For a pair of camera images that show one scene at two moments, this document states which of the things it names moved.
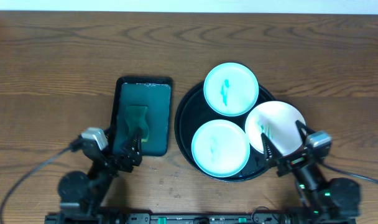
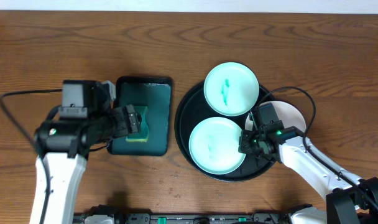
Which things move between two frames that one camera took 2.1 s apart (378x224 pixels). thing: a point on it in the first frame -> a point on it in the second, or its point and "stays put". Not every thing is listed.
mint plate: x=221 y=148 stays put
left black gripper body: x=115 y=158 -> x=127 y=120
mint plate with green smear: x=230 y=89 stays put
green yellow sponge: x=135 y=117 stays put
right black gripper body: x=290 y=162 -> x=249 y=142
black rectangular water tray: x=156 y=94 stays put
